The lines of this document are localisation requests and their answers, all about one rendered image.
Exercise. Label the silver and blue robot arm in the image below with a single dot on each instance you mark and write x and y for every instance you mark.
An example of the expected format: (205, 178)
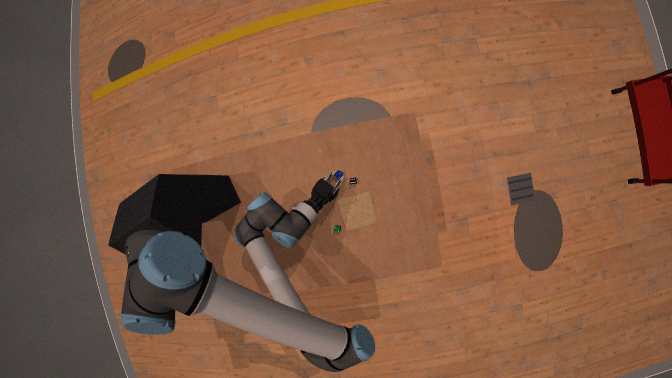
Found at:
(170, 273)

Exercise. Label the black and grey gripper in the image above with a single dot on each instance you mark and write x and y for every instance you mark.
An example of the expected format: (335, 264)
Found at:
(323, 188)

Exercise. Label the tan mat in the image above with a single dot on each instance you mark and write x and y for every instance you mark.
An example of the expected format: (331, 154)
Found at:
(357, 211)

